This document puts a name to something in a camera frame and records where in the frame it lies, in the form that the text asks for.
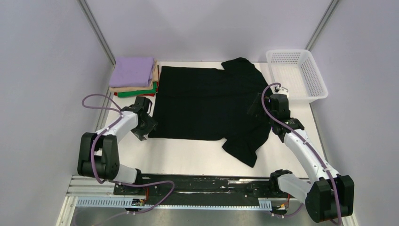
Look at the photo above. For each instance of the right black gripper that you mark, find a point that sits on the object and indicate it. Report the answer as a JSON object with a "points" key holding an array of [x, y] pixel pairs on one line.
{"points": [[257, 102]]}

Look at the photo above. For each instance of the folded purple t shirt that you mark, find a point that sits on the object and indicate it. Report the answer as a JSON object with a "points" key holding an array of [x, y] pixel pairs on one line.
{"points": [[132, 72]]}

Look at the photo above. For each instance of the folded red t shirt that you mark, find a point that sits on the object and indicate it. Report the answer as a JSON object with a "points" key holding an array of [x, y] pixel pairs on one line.
{"points": [[149, 91]]}

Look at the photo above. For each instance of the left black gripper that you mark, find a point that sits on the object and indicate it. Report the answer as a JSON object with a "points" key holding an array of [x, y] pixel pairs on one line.
{"points": [[151, 124]]}

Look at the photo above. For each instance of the white plastic laundry basket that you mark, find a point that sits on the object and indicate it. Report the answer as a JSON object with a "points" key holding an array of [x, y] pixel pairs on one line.
{"points": [[297, 71]]}

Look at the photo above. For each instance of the folded beige t shirt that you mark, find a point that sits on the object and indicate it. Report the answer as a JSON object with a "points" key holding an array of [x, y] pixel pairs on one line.
{"points": [[155, 79]]}

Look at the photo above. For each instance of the folded green t shirt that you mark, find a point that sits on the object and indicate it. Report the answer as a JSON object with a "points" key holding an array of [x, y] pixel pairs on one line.
{"points": [[152, 92]]}

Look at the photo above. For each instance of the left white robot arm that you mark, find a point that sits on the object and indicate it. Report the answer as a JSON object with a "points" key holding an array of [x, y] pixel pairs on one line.
{"points": [[99, 154]]}

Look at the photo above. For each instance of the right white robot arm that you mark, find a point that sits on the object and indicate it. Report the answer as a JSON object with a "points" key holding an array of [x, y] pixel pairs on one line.
{"points": [[328, 195]]}

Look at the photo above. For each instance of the black t shirt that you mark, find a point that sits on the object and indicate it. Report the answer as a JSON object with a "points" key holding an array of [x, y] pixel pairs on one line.
{"points": [[212, 104]]}

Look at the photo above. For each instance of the aluminium frame rail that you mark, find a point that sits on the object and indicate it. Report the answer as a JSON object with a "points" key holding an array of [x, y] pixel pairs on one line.
{"points": [[83, 186]]}

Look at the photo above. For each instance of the white slotted cable duct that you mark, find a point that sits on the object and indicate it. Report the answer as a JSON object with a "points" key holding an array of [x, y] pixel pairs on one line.
{"points": [[134, 203]]}

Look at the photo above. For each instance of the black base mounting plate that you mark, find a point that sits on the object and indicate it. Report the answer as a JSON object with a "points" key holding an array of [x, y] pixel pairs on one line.
{"points": [[216, 190]]}

